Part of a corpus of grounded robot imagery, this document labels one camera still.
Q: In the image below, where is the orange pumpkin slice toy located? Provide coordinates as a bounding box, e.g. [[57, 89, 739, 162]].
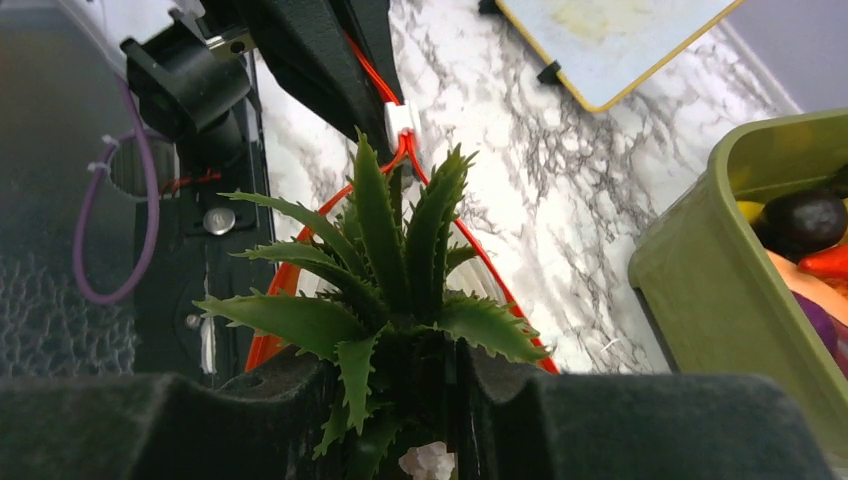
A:
[[765, 250, 847, 326]]

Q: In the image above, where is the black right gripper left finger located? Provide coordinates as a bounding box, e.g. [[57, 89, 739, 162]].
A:
[[1, 348, 343, 479]]

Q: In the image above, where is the small whiteboard with wooden frame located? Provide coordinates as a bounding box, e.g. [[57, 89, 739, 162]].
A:
[[478, 0, 739, 113]]

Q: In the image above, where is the green plastic bin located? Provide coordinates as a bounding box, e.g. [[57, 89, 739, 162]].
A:
[[628, 108, 847, 468]]

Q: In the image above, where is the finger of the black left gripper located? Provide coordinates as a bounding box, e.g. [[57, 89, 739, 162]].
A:
[[234, 0, 389, 155], [331, 0, 404, 104]]

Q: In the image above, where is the orange spiky pineapple toy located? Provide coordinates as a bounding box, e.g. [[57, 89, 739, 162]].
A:
[[198, 136, 546, 479]]

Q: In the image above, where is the dark plum toy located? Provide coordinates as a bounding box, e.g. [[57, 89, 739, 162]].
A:
[[752, 189, 847, 262]]

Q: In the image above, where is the purple eggplant toy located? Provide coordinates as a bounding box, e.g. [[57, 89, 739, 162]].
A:
[[792, 292, 847, 377]]

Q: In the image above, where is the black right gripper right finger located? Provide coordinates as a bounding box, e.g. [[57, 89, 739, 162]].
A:
[[457, 345, 834, 479]]

